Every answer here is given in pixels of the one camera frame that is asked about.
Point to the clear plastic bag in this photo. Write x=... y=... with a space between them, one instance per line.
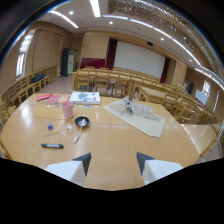
x=141 y=109

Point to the dark red curtain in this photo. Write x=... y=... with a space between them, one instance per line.
x=111 y=53

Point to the white printed book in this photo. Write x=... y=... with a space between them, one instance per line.
x=85 y=97

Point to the small black frying pan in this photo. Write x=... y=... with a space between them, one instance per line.
x=82 y=121

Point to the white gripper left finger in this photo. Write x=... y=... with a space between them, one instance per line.
x=71 y=170

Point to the white projection screen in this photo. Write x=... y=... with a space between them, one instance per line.
x=139 y=59

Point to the black bag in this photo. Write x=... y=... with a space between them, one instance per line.
x=37 y=78

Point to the small purple cube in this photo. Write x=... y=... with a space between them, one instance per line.
x=50 y=126

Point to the black marker pen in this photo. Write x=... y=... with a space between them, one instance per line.
x=52 y=145

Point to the pink flat packet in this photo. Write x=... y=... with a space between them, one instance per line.
x=53 y=99

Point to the red flat packet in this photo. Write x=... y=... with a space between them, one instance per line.
x=42 y=97

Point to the pink plastic cup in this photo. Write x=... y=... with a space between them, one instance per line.
x=67 y=109

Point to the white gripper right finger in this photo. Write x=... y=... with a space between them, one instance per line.
x=156 y=168

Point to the thin wooden stick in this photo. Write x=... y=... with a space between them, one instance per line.
x=54 y=133

